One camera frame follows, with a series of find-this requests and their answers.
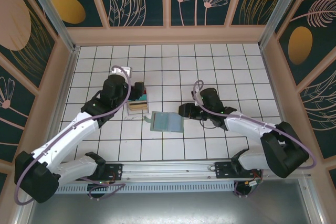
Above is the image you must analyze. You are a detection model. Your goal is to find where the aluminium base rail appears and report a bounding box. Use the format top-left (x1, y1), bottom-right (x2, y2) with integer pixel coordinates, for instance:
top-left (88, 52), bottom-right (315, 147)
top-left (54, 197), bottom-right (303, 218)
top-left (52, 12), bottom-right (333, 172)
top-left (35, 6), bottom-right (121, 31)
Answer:
top-left (122, 159), bottom-right (218, 182)

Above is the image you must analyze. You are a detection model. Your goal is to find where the clear acrylic card box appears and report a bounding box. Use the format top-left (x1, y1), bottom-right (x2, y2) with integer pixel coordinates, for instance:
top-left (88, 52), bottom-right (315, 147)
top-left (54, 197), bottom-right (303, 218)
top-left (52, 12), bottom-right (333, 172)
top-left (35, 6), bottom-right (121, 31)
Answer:
top-left (125, 87), bottom-right (151, 118)

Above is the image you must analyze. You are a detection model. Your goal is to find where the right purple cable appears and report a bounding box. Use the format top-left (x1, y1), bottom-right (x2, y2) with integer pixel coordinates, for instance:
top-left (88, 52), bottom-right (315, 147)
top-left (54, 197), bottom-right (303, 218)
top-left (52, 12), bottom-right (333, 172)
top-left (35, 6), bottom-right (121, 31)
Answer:
top-left (193, 79), bottom-right (318, 170)

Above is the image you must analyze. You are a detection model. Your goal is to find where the gold card with black stripe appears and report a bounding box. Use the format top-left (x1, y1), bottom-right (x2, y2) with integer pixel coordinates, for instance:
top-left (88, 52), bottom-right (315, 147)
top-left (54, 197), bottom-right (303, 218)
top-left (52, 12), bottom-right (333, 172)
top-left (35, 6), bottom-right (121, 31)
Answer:
top-left (128, 101), bottom-right (148, 111)

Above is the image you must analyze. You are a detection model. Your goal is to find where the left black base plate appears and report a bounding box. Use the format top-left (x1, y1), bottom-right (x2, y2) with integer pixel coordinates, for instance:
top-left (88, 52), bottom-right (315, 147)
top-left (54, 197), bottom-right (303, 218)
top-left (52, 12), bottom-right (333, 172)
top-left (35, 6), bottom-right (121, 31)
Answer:
top-left (103, 163), bottom-right (124, 182)

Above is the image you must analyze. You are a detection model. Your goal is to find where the electronics board with yellow connector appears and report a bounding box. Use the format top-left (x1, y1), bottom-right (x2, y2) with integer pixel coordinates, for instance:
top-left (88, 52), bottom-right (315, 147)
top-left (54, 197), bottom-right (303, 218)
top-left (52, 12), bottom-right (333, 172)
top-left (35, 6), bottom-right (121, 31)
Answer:
top-left (234, 178), bottom-right (263, 199)

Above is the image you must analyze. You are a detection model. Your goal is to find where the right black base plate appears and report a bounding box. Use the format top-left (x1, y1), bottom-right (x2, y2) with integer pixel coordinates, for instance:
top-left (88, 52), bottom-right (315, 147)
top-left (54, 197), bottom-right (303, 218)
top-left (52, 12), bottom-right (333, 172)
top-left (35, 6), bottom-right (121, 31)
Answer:
top-left (214, 161), bottom-right (264, 180)

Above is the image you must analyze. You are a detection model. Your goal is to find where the aluminium corner post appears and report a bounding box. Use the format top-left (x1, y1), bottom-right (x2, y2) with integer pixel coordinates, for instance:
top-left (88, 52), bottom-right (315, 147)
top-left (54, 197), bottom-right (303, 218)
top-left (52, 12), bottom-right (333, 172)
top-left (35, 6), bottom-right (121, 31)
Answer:
top-left (258, 0), bottom-right (304, 49)
top-left (20, 0), bottom-right (80, 53)

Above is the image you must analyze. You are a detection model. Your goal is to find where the left aluminium corner post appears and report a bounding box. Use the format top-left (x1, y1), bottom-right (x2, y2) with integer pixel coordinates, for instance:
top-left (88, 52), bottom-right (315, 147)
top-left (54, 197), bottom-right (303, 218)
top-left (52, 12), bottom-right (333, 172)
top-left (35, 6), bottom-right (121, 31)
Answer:
top-left (20, 0), bottom-right (80, 53)

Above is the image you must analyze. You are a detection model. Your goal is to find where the purple cable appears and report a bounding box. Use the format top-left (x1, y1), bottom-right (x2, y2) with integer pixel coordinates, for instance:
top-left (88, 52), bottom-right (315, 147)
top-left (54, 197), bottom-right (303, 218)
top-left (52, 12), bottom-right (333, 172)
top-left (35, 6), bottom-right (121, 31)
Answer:
top-left (14, 66), bottom-right (132, 206)
top-left (193, 79), bottom-right (318, 170)

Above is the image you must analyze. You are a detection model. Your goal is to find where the green card holder album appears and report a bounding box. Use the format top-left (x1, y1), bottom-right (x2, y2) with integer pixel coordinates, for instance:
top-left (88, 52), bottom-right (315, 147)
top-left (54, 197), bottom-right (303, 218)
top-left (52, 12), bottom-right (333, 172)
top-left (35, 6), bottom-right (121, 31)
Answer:
top-left (143, 111), bottom-right (185, 134)

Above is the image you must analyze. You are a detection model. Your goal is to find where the slotted grey cable duct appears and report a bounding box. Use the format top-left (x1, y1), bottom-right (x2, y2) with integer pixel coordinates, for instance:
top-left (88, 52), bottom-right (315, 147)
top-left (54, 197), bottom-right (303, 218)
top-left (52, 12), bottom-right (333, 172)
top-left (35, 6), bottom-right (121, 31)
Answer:
top-left (56, 182), bottom-right (237, 195)

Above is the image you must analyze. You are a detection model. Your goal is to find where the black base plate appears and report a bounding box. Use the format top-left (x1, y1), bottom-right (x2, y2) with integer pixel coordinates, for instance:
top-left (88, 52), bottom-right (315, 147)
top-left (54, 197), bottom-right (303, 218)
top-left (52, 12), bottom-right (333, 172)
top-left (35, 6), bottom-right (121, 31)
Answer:
top-left (214, 161), bottom-right (264, 180)
top-left (103, 163), bottom-right (124, 182)

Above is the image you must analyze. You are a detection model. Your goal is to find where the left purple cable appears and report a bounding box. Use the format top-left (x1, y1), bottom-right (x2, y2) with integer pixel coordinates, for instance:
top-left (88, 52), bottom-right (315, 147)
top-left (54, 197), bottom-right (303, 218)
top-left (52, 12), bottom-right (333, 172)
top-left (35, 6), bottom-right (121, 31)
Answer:
top-left (14, 66), bottom-right (132, 206)

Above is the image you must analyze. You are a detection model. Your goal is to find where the right aluminium corner post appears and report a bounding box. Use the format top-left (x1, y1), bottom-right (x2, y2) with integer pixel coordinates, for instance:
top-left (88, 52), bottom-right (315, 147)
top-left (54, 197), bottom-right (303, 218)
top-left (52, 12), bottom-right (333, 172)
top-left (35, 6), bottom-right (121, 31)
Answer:
top-left (258, 0), bottom-right (304, 49)

